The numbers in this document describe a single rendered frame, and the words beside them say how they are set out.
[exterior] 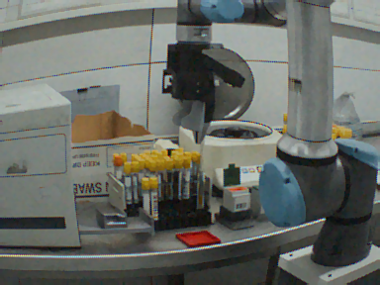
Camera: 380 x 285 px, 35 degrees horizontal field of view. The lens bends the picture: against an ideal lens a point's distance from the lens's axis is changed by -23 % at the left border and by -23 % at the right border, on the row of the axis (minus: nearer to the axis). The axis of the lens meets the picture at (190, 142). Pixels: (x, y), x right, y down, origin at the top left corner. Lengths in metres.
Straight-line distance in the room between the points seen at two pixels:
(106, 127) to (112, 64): 0.18
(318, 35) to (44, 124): 0.54
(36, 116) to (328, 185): 0.55
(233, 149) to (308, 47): 0.75
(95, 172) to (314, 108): 0.71
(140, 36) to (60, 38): 0.26
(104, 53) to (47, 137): 0.72
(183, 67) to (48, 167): 0.37
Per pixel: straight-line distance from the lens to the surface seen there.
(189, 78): 1.45
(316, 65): 1.05
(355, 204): 1.18
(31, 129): 1.26
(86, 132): 1.90
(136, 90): 2.00
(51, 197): 1.30
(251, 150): 1.76
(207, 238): 1.45
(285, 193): 1.07
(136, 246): 1.40
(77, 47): 1.92
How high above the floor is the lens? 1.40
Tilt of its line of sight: 14 degrees down
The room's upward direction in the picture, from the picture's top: 1 degrees clockwise
